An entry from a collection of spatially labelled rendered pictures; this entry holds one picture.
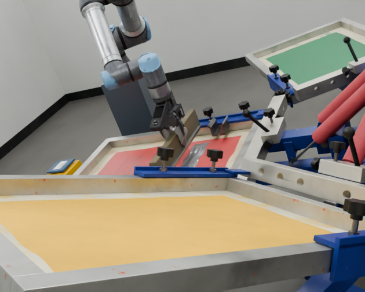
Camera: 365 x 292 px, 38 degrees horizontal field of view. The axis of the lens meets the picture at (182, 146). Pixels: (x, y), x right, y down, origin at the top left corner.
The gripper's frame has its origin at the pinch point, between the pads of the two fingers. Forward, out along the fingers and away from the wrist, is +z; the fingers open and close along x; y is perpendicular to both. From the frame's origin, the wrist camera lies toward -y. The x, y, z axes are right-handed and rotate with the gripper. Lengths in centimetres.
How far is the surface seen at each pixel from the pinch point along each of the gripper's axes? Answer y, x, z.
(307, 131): -0.7, -49.2, 0.9
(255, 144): -5.1, -32.0, 0.9
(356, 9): 380, -21, 71
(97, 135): 255, 238, 106
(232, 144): 13.4, -15.4, 9.6
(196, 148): 12.6, -0.3, 8.9
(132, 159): 11.8, 30.1, 9.6
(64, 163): 13, 68, 8
